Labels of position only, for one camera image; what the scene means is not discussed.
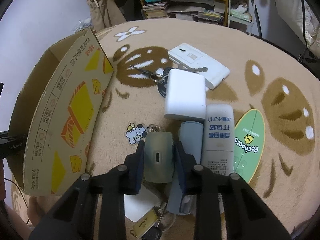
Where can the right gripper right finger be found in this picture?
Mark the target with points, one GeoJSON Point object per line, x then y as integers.
{"type": "Point", "coordinates": [246, 214]}

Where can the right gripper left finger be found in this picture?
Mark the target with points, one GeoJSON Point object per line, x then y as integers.
{"type": "Point", "coordinates": [73, 215]}

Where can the grey green earbuds case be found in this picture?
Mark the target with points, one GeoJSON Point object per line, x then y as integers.
{"type": "Point", "coordinates": [158, 157]}

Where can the white power adapter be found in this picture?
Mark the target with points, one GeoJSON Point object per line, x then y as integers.
{"type": "Point", "coordinates": [186, 96]}

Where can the white card under gripper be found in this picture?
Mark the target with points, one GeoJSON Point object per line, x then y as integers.
{"type": "Point", "coordinates": [136, 206]}

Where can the open cardboard box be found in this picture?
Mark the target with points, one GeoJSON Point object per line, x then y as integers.
{"type": "Point", "coordinates": [56, 110]}

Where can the white tube with blue text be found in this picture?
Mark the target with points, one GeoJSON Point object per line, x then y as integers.
{"type": "Point", "coordinates": [218, 139]}

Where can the green oval pochacco card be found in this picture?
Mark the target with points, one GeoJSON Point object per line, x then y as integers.
{"type": "Point", "coordinates": [248, 144]}

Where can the light blue cylindrical bottle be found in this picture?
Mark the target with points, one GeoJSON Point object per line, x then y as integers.
{"type": "Point", "coordinates": [190, 134]}

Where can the beige butterfly patterned blanket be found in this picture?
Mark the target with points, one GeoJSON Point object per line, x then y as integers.
{"type": "Point", "coordinates": [168, 129]}

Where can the plush toys in bag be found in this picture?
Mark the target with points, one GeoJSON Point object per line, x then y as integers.
{"type": "Point", "coordinates": [84, 24]}

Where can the keys with black fob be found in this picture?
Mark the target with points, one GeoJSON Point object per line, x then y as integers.
{"type": "Point", "coordinates": [161, 80]}

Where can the beige trench coat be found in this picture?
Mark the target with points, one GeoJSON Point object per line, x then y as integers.
{"type": "Point", "coordinates": [104, 14]}

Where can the white flat router box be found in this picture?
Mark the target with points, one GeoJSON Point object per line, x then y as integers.
{"type": "Point", "coordinates": [188, 57]}

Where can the stack of books left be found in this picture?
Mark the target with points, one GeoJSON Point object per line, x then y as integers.
{"type": "Point", "coordinates": [155, 10]}

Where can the stack of books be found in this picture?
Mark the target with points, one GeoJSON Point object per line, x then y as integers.
{"type": "Point", "coordinates": [155, 10]}
{"type": "Point", "coordinates": [207, 11]}

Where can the stack of books right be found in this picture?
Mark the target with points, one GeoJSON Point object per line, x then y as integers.
{"type": "Point", "coordinates": [207, 11]}

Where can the cream padded chair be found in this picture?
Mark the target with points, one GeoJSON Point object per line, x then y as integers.
{"type": "Point", "coordinates": [300, 18]}

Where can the white metal utility cart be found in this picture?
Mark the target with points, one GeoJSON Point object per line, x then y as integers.
{"type": "Point", "coordinates": [242, 12]}

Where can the cartoon dog keychain charm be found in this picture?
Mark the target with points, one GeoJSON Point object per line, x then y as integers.
{"type": "Point", "coordinates": [135, 133]}

